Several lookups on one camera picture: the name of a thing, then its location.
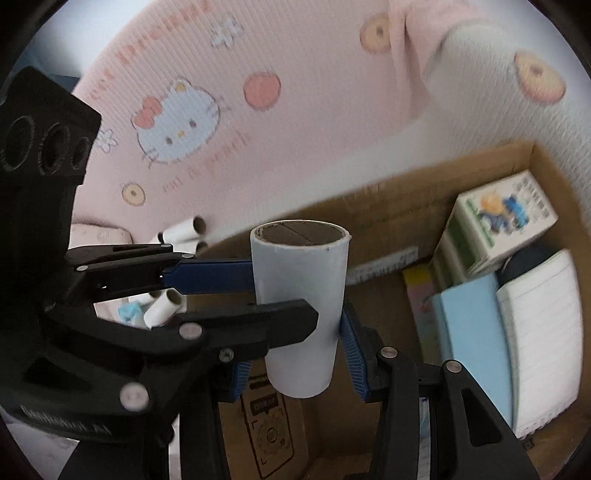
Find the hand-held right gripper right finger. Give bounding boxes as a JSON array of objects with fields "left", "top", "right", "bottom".
[{"left": 339, "top": 305, "right": 541, "bottom": 480}]

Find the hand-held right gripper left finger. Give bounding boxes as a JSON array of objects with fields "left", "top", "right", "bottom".
[{"left": 58, "top": 360, "right": 252, "bottom": 480}]

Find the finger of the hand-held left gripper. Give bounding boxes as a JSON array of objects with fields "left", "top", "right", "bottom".
[
  {"left": 46, "top": 299, "right": 319, "bottom": 358},
  {"left": 65, "top": 244, "right": 254, "bottom": 301}
]

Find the white cardboard roll core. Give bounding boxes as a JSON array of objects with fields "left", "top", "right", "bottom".
[{"left": 250, "top": 220, "right": 352, "bottom": 398}]

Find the pile of white paper tubes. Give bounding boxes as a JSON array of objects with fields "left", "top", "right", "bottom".
[{"left": 139, "top": 217, "right": 209, "bottom": 329}]

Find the brown cardboard box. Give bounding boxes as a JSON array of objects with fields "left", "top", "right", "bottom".
[{"left": 185, "top": 141, "right": 591, "bottom": 480}]

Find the pastel yellow book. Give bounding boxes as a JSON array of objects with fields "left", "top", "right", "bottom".
[{"left": 402, "top": 265, "right": 444, "bottom": 370}]

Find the light blue tissue packet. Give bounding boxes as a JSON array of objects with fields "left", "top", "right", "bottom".
[{"left": 117, "top": 302, "right": 151, "bottom": 327}]

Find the light blue book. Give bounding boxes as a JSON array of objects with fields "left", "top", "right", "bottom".
[{"left": 431, "top": 276, "right": 514, "bottom": 428}]

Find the pink cartoon printed blanket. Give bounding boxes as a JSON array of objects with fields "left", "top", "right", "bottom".
[{"left": 9, "top": 0, "right": 591, "bottom": 480}]

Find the green white carton pack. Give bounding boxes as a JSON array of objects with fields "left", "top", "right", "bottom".
[{"left": 434, "top": 170, "right": 559, "bottom": 278}]

